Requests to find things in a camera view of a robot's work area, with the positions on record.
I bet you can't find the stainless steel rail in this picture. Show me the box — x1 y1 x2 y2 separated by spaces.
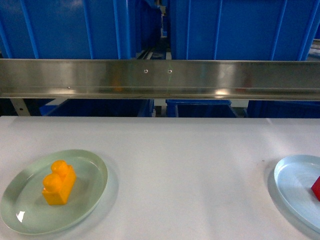
0 59 320 101

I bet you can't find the yellow toy block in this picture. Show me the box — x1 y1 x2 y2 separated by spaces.
42 159 77 206

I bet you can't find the light blue plate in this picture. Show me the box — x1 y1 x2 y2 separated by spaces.
273 154 320 233

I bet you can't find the blue bin upper right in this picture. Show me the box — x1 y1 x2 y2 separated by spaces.
168 0 320 61

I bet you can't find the blue bin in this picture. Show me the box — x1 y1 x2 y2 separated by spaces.
168 0 320 61
0 0 136 60
165 99 238 118

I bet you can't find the blue bin lower middle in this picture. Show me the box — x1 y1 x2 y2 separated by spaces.
165 99 238 118

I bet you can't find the red toy block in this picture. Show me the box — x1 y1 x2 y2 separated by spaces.
311 176 320 201

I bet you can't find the blue bin upper left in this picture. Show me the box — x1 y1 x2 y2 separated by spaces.
0 0 136 60

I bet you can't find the light green plate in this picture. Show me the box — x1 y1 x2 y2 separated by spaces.
0 149 108 235

